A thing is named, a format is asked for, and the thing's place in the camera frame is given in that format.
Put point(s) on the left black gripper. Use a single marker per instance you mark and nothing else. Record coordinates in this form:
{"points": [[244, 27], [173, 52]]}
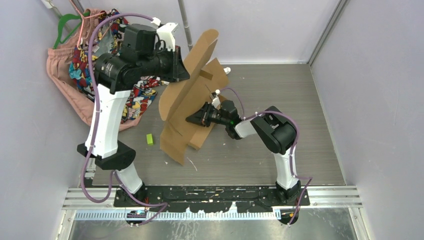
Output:
{"points": [[179, 72]]}

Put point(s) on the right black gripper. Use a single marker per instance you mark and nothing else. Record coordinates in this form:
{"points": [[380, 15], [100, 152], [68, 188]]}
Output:
{"points": [[201, 117]]}

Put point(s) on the brown cardboard box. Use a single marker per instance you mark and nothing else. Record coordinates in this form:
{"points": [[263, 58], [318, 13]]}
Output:
{"points": [[182, 99]]}

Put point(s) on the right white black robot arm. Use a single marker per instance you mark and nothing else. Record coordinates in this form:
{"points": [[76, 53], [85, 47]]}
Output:
{"points": [[278, 134]]}

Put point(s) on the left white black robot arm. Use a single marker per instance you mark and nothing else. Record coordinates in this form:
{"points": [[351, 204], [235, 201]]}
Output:
{"points": [[102, 142]]}

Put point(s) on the white stand with pole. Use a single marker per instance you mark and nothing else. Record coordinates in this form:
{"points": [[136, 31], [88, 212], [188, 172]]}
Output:
{"points": [[185, 23]]}

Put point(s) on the small green block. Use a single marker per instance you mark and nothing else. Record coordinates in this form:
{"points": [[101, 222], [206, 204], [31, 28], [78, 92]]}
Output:
{"points": [[149, 139]]}

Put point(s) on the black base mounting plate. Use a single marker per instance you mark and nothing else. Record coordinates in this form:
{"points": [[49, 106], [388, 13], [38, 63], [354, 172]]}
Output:
{"points": [[172, 199]]}

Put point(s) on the pink clothes hanger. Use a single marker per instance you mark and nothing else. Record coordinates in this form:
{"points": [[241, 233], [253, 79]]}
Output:
{"points": [[89, 19]]}

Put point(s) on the pink shorts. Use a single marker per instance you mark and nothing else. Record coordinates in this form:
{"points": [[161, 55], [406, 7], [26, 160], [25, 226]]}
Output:
{"points": [[68, 68]]}

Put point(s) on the green clothes hanger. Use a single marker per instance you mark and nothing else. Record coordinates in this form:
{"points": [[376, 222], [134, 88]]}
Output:
{"points": [[62, 26]]}

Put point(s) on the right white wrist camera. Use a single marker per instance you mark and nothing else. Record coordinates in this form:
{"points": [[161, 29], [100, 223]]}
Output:
{"points": [[215, 100]]}

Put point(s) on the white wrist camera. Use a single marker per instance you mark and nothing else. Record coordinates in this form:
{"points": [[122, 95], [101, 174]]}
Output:
{"points": [[215, 100], [166, 32]]}

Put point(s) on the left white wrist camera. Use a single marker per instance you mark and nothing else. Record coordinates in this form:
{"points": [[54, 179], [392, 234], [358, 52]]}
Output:
{"points": [[166, 32]]}

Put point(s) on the aluminium frame rail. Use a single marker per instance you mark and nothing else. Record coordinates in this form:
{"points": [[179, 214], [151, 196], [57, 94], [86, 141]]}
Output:
{"points": [[320, 211]]}

